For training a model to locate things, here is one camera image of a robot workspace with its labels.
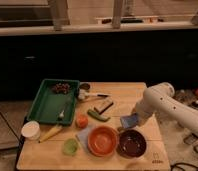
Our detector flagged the green plastic tray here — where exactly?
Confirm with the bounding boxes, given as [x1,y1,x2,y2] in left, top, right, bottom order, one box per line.
[27,79,80,126]

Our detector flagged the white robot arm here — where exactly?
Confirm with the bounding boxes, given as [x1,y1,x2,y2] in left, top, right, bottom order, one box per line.
[134,82,198,136]

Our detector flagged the brown rectangular block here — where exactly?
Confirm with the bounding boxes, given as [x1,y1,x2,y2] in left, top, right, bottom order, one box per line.
[94,100,113,114]

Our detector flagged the green small cup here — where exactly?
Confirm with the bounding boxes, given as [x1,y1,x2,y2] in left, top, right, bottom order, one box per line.
[62,138,78,156]

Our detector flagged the red bowl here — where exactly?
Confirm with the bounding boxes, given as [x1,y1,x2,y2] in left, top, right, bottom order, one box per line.
[87,126,118,157]

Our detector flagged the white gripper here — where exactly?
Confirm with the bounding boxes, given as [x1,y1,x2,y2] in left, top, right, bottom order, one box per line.
[132,101,154,126]

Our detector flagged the dark purple bowl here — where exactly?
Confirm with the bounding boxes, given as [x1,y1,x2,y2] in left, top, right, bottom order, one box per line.
[117,129,147,158]

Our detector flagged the blue sponge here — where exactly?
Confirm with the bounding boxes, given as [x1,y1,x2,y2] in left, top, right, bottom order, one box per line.
[120,113,138,129]

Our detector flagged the dark grape bunch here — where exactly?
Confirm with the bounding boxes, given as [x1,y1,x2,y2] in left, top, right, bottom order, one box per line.
[52,83,70,94]

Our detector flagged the small dark round lid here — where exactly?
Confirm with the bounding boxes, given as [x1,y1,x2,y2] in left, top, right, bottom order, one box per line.
[80,83,90,90]

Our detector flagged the green cucumber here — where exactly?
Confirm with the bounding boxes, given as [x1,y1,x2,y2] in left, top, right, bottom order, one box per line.
[87,109,110,122]

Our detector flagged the light blue cloth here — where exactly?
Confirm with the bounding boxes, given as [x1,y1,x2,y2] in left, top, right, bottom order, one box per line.
[76,125,94,152]

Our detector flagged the silver spoon in tray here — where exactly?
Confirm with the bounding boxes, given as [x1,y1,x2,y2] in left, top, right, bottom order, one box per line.
[57,102,70,120]

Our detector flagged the white cup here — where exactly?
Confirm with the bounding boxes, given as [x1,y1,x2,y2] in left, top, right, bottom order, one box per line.
[21,121,41,140]

